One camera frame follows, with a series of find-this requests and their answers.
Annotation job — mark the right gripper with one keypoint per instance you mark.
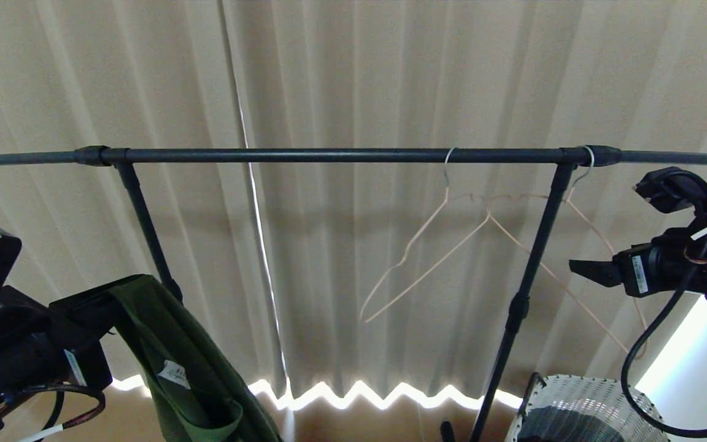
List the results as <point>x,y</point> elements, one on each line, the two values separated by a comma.
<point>666,270</point>

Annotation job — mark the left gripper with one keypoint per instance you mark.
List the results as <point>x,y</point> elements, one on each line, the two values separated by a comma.
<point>16,362</point>

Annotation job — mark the green printed shirt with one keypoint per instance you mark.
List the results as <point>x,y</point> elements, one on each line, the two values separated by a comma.
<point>175,344</point>

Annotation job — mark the pink clothes hanger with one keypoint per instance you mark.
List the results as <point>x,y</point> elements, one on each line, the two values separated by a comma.
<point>446,172</point>
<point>591,161</point>

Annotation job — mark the white laundry basket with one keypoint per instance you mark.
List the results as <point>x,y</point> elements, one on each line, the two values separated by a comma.
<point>580,399</point>

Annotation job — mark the black clothes rack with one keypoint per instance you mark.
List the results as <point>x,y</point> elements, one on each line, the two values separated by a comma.
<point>329,155</point>

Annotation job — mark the beige curtain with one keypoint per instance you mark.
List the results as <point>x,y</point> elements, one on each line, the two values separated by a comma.
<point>359,73</point>

